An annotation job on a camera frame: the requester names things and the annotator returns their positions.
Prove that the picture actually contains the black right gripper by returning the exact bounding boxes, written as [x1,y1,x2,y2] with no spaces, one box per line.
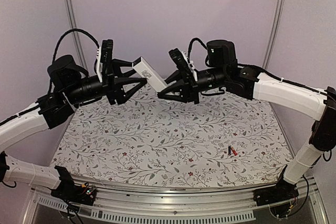
[155,67,227,104]

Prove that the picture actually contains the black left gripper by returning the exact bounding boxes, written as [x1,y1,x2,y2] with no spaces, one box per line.
[65,58,148,105]

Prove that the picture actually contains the white air conditioner remote control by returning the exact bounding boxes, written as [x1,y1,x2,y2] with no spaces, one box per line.
[132,57,168,92]

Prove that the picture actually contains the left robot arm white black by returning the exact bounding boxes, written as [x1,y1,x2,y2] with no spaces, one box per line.
[1,39,147,200]

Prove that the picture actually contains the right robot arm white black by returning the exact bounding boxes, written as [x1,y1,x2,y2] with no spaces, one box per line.
[158,40,335,201]

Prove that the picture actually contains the floral patterned table mat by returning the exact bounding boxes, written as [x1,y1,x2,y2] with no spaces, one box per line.
[51,86,292,188]

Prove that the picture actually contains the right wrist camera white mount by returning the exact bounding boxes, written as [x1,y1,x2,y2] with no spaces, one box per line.
[182,51,198,82]

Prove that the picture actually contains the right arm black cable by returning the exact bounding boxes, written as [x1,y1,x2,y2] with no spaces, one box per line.
[185,37,208,63]

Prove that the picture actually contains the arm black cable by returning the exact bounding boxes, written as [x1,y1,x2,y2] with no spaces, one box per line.
[49,28,102,93]
[185,37,208,63]

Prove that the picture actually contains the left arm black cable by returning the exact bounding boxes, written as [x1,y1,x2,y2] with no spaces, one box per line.
[49,28,102,93]

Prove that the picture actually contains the left aluminium corner post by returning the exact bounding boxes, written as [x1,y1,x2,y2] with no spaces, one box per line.
[64,0,88,69]

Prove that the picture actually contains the aluminium corner post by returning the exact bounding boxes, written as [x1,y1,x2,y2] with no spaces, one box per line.
[64,0,88,69]
[262,0,285,69]

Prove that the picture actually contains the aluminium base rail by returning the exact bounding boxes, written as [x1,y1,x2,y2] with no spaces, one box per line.
[23,176,331,223]

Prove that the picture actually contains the right aluminium corner post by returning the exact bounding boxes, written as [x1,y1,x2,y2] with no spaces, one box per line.
[262,0,285,69]

